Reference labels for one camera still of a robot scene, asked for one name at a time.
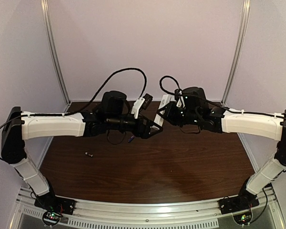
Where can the left aluminium frame post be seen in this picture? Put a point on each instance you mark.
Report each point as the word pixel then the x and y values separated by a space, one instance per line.
pixel 54 55

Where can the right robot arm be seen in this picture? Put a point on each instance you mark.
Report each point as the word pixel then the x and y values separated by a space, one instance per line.
pixel 190 107

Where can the white remote control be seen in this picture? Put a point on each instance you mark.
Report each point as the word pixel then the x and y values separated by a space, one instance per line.
pixel 166 99

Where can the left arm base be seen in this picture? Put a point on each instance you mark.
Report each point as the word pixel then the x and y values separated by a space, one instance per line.
pixel 54 213

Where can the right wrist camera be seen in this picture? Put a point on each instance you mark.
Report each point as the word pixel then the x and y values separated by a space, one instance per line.
pixel 178 98

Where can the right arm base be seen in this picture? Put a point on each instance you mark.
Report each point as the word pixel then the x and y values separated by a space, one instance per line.
pixel 240 208

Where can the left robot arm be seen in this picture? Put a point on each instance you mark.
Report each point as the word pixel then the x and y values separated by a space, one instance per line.
pixel 113 113

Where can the right aluminium frame post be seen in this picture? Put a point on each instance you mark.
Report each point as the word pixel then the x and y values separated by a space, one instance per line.
pixel 245 14

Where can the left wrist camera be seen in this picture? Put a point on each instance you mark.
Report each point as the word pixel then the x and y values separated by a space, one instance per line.
pixel 141 104

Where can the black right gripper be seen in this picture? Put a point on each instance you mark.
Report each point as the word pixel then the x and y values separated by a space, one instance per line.
pixel 168 113

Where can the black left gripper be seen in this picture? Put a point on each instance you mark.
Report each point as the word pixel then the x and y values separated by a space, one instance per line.
pixel 144 126

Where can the aluminium frame post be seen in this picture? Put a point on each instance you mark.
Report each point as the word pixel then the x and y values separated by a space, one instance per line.
pixel 245 14
pixel 54 55

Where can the aluminium front rail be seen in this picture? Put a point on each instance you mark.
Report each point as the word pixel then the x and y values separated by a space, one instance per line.
pixel 205 214

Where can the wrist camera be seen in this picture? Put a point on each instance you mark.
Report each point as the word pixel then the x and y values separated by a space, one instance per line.
pixel 141 104
pixel 178 98

